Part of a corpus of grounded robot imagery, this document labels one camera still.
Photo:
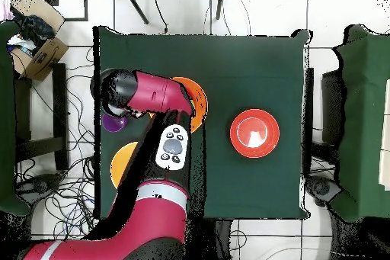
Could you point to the large orange bowl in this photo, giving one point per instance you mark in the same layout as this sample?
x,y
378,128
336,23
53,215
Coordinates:
x,y
199,101
122,162

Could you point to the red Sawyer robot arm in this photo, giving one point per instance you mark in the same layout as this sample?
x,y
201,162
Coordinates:
x,y
152,95

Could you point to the wide red bowl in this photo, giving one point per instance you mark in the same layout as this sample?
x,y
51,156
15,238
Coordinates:
x,y
254,133

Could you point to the purple plastic cup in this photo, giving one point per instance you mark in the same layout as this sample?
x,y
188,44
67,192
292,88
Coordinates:
x,y
114,124

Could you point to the dark green tablecloth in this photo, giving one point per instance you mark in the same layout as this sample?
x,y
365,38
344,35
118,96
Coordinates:
x,y
243,55

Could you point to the green covered table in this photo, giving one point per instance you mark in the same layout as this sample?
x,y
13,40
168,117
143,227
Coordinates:
x,y
6,119
362,119

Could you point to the dark blue bag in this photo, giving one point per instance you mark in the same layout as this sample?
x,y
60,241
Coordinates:
x,y
38,29

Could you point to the flat cardboard sheet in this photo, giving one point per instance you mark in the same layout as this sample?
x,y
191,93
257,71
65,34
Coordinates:
x,y
39,8

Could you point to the black bench frame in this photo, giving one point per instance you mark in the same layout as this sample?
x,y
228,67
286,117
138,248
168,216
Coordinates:
x,y
59,104

